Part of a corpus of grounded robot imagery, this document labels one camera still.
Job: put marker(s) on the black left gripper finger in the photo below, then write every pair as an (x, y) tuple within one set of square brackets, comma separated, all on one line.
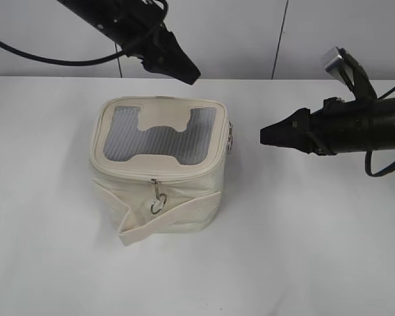
[(163, 55)]

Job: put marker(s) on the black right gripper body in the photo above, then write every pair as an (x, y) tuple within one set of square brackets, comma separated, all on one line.
[(342, 127)]

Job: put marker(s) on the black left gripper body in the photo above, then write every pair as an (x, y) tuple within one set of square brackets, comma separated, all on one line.
[(148, 40)]

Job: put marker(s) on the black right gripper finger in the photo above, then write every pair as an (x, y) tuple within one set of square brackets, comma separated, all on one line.
[(292, 132)]

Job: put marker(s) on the cream canvas zipper bag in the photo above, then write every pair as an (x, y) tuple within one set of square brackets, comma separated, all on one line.
[(158, 163)]

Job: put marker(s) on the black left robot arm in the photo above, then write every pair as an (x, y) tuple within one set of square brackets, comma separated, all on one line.
[(104, 15)]

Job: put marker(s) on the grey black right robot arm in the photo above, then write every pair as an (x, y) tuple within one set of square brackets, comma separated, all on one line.
[(384, 124)]

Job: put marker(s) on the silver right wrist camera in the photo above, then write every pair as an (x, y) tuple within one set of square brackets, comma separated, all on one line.
[(344, 68)]

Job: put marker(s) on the metal strap buckle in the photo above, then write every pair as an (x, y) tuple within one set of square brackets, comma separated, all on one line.
[(230, 139)]

